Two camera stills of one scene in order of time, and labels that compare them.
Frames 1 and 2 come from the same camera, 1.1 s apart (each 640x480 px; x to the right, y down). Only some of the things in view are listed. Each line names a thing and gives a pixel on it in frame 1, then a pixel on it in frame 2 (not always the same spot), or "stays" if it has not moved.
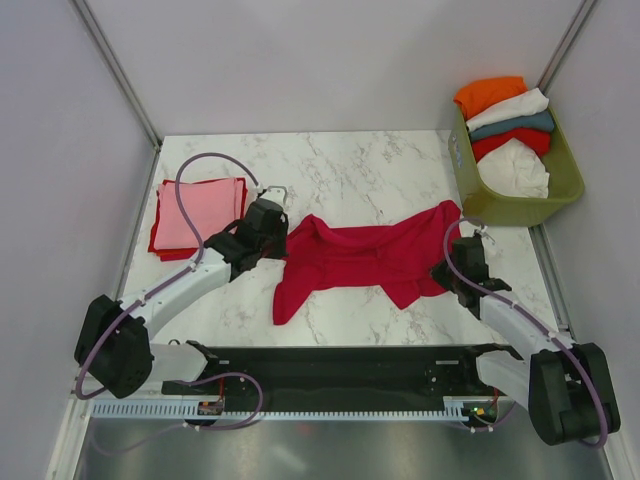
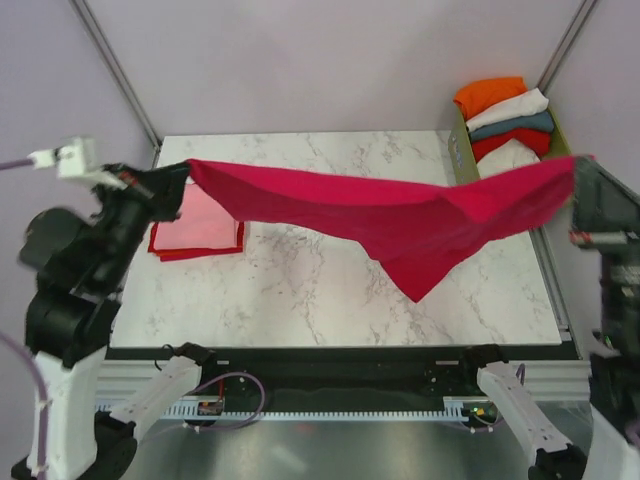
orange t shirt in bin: [474, 96] stays
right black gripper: [437, 273] -> [608, 207]
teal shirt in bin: [542, 121] stays
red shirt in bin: [538, 140] stays
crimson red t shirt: [399, 259] -> [415, 229]
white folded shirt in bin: [533, 101] stays
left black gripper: [280, 251] -> [161, 187]
